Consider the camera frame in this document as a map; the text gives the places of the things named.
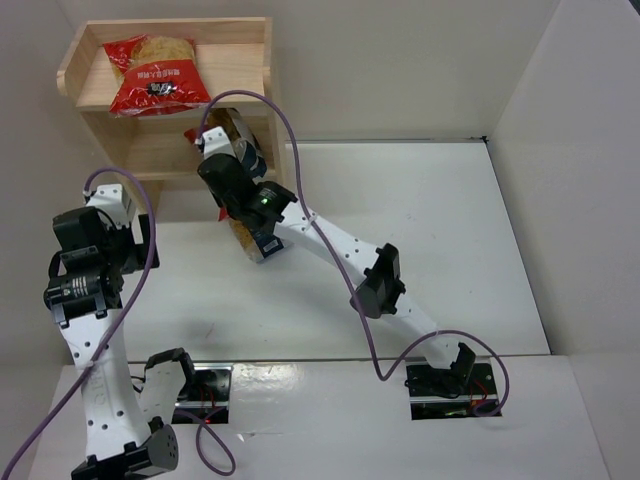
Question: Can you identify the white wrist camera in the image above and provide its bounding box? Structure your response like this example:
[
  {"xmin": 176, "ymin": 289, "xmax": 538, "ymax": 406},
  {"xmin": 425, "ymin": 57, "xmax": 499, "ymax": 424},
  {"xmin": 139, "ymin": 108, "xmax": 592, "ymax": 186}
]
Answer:
[
  {"xmin": 194, "ymin": 127, "xmax": 236, "ymax": 160},
  {"xmin": 85, "ymin": 184, "xmax": 136, "ymax": 230}
]

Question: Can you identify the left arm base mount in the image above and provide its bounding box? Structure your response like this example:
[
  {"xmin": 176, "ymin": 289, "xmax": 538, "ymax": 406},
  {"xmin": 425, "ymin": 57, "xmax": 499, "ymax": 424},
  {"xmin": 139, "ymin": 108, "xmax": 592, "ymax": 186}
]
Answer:
[{"xmin": 124, "ymin": 363, "xmax": 235, "ymax": 426}]

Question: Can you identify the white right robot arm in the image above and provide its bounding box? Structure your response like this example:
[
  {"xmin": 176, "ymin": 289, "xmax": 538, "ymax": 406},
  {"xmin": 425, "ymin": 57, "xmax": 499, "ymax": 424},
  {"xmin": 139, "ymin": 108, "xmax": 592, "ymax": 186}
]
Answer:
[{"xmin": 198, "ymin": 153, "xmax": 476, "ymax": 396}]

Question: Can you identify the blue Agnesi penne bag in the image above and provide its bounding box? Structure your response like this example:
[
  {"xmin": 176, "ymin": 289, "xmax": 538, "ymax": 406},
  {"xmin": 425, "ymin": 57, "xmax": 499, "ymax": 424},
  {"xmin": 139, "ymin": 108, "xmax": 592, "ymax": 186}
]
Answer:
[{"xmin": 228, "ymin": 218, "xmax": 289, "ymax": 263}]

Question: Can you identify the blue fusilli pasta bag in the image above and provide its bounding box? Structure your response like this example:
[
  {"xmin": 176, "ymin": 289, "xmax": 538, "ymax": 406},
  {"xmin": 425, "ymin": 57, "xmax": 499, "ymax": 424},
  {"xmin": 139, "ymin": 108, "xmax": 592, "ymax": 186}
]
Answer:
[{"xmin": 207, "ymin": 108, "xmax": 267, "ymax": 179}]

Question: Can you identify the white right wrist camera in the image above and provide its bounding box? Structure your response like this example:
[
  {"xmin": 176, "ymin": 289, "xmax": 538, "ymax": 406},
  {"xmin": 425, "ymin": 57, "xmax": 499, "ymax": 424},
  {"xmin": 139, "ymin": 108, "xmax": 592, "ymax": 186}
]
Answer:
[{"xmin": 194, "ymin": 127, "xmax": 236, "ymax": 160}]

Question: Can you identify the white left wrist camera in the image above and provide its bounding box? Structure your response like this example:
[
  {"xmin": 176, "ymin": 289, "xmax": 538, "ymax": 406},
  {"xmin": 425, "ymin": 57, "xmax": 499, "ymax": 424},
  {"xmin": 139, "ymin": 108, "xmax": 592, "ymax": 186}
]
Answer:
[{"xmin": 85, "ymin": 184, "xmax": 136, "ymax": 230}]

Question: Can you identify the red pasta bag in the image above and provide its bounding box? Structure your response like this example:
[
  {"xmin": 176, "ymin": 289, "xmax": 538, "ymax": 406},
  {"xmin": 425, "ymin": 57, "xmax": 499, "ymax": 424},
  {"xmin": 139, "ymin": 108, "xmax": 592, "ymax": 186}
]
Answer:
[{"xmin": 103, "ymin": 34, "xmax": 210, "ymax": 117}]

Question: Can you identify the red spaghetti packet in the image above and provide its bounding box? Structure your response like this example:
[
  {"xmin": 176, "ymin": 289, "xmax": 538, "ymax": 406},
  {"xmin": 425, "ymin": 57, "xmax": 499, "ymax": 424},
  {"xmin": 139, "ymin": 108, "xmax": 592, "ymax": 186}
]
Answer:
[{"xmin": 184, "ymin": 127, "xmax": 215, "ymax": 144}]

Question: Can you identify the wooden shelf unit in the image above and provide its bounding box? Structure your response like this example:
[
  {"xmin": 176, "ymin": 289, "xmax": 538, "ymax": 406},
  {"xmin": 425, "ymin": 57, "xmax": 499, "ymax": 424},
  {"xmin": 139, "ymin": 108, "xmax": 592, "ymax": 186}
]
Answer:
[{"xmin": 57, "ymin": 17, "xmax": 287, "ymax": 204}]

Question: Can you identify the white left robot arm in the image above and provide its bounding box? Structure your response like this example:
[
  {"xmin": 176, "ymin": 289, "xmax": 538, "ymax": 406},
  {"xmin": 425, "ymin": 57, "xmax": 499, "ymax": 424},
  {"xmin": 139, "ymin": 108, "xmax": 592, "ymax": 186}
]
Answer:
[{"xmin": 44, "ymin": 206, "xmax": 195, "ymax": 479}]

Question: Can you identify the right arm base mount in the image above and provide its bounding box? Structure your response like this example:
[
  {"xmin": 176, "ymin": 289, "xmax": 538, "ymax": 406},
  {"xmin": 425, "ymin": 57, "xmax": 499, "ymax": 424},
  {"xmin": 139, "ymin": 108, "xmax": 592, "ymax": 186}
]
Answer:
[{"xmin": 404, "ymin": 342, "xmax": 500, "ymax": 421}]

